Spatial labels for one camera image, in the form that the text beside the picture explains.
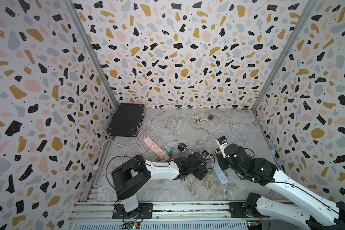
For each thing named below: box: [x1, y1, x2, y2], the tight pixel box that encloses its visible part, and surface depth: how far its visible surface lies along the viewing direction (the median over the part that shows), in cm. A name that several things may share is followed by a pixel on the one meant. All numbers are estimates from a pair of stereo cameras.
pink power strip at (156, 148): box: [143, 137, 170, 161], surface depth 97 cm
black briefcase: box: [106, 103, 146, 138], surface depth 109 cm
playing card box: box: [190, 113, 203, 123], surface depth 116 cm
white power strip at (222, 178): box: [206, 149, 229, 185], surface depth 85 cm
